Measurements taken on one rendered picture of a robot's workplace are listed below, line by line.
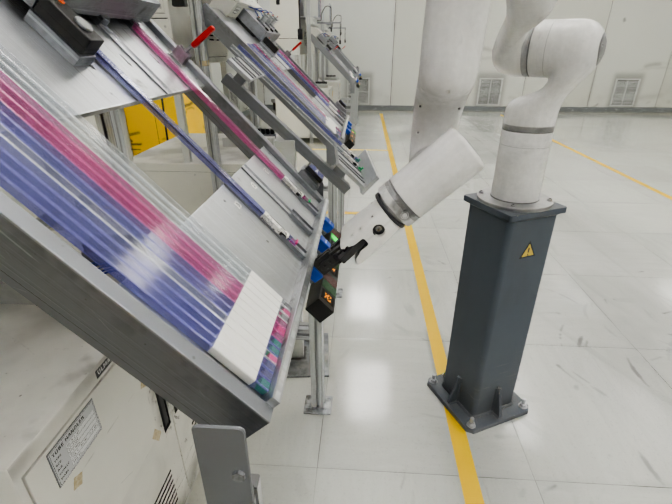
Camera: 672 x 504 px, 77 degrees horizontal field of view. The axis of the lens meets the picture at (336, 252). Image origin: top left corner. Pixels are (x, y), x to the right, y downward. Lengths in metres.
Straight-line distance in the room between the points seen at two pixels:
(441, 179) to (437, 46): 0.19
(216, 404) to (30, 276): 0.21
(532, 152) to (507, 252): 0.25
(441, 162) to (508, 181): 0.49
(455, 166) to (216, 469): 0.51
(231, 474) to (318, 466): 0.88
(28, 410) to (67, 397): 0.05
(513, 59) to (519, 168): 0.25
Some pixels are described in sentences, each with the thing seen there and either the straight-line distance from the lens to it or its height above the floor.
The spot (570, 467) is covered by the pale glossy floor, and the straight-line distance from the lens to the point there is 1.49.
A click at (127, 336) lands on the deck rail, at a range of 0.45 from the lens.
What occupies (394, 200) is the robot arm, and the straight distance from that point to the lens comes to 0.69.
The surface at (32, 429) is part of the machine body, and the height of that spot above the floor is 0.62.
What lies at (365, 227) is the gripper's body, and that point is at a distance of 0.69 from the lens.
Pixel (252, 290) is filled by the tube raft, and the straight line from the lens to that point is 0.57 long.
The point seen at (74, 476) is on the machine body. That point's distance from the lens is 0.79.
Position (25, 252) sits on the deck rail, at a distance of 0.45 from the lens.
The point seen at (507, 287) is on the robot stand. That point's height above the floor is 0.49.
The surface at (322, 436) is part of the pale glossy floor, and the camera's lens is 1.40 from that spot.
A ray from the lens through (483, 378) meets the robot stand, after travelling 1.39.
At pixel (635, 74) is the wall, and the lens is 9.68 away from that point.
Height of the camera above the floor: 1.07
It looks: 26 degrees down
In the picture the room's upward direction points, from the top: straight up
